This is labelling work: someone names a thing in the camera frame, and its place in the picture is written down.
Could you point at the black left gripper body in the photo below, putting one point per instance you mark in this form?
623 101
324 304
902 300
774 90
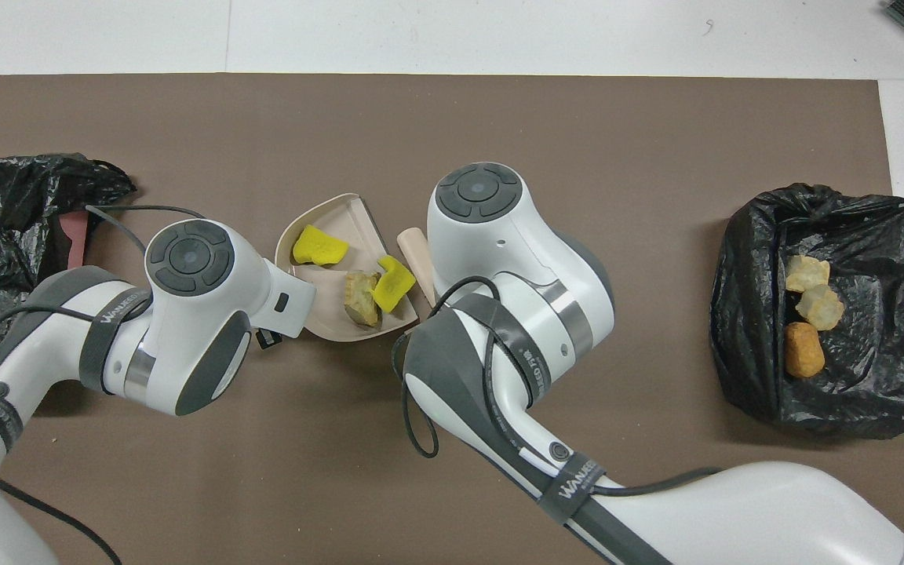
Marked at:
267 339

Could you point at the beige plastic dustpan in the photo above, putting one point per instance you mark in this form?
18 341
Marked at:
322 290

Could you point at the striped bread piece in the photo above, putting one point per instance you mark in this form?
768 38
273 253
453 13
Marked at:
361 300

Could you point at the notched yellow sponge piece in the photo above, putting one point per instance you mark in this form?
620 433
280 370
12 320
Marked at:
393 284

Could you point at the beige brush black bristles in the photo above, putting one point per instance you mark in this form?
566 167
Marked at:
414 251

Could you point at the brown fried nugget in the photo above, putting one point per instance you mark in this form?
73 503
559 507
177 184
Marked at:
803 351

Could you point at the cut bread roll piece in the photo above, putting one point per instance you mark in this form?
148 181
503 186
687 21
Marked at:
819 308
807 273

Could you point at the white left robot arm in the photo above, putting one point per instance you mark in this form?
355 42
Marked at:
193 314

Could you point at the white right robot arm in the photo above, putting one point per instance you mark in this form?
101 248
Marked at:
499 259

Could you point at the pink plastic bin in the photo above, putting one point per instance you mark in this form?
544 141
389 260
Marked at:
73 235

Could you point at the right black trash bag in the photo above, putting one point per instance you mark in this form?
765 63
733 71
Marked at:
876 259

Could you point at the brown table mat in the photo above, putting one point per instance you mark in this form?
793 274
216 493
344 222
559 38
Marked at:
421 118

